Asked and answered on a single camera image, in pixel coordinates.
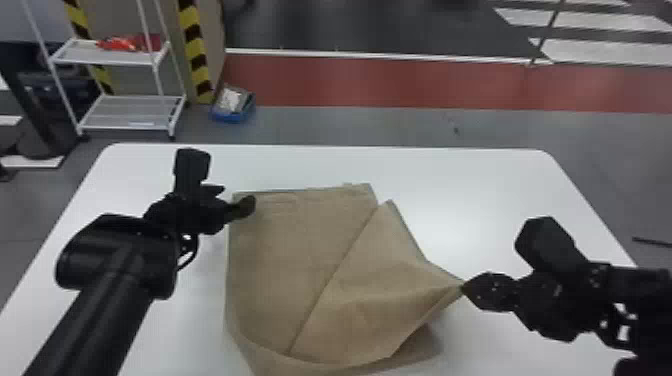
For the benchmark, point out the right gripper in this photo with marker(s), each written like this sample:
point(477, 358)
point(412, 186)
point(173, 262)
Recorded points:
point(562, 307)

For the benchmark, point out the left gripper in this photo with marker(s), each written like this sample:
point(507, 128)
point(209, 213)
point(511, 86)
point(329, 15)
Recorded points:
point(194, 212)

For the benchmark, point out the beige towel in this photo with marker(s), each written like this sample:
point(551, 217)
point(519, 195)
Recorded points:
point(325, 273)

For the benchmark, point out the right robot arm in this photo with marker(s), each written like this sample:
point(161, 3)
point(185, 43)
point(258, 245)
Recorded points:
point(643, 304)

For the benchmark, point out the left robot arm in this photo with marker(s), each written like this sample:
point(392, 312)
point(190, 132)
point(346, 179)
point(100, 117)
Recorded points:
point(105, 294)

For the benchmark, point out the blue basket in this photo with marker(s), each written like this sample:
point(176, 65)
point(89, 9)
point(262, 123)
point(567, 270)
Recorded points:
point(233, 105)

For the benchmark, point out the red snack packet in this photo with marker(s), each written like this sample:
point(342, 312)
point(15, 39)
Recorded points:
point(116, 43)

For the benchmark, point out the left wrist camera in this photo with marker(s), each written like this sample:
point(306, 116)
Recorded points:
point(191, 168)

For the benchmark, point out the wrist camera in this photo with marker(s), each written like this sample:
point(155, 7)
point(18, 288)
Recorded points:
point(551, 249)
point(191, 168)

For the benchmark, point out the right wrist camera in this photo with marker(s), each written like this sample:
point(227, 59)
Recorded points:
point(551, 249)

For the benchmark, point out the yellow black striped post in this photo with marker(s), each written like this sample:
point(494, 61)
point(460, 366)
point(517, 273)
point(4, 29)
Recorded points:
point(86, 31)
point(195, 52)

